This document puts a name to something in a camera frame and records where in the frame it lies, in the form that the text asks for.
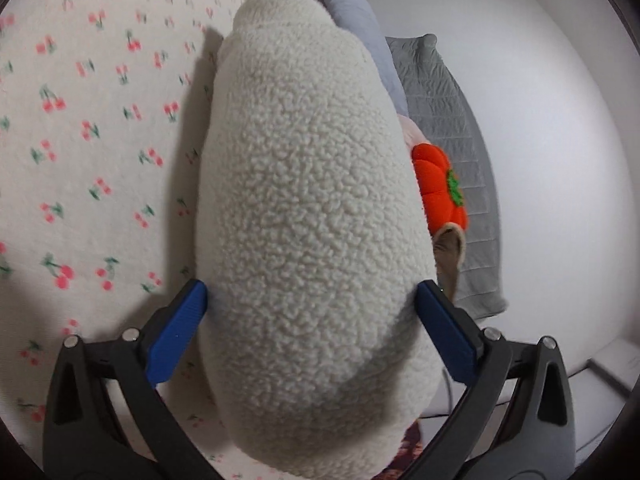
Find white fleece jacket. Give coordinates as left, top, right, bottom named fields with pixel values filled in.
left=195, top=0, right=442, bottom=479

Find beige pink cushion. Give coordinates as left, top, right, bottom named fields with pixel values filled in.
left=398, top=114, right=428, bottom=151

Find grey-blue folded blanket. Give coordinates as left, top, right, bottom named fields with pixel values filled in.
left=319, top=0, right=409, bottom=116

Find orange pumpkin plush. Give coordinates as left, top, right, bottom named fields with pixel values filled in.
left=411, top=143, right=468, bottom=236

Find grey quilted pillow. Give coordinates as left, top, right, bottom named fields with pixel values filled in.
left=387, top=34, right=508, bottom=320

